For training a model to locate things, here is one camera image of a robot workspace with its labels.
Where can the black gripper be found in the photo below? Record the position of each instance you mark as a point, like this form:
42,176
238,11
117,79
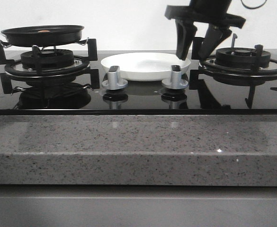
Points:
212,12

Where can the white plate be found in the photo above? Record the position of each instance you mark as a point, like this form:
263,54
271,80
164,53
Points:
145,66

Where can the fried egg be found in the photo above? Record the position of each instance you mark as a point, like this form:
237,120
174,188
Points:
43,31

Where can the black frying pan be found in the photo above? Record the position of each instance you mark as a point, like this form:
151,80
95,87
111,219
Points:
29,36

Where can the black right pan support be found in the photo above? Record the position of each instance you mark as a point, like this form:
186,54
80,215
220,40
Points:
265,69

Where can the black pan support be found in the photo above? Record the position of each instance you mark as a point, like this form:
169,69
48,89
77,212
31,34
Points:
265,69
41,78

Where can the black right gas burner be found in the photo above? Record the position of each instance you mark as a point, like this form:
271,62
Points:
237,57

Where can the black gas burner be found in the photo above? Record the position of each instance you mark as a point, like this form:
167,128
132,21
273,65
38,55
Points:
49,59
237,57

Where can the silver right stove knob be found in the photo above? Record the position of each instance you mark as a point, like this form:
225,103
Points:
175,81

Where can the silver stove knob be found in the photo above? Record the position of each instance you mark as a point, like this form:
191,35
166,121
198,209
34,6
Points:
114,80
175,81

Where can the silver left stove knob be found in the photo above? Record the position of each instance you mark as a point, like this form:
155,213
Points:
114,80

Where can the black glass cooktop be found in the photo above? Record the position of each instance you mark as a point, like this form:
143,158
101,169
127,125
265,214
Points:
79,96

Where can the black left gas burner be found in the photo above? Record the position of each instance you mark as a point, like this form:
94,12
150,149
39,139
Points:
49,59

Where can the black left pan support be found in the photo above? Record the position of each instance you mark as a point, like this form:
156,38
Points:
41,78

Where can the grey cabinet drawer front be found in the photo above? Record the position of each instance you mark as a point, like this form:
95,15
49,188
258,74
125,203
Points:
109,206

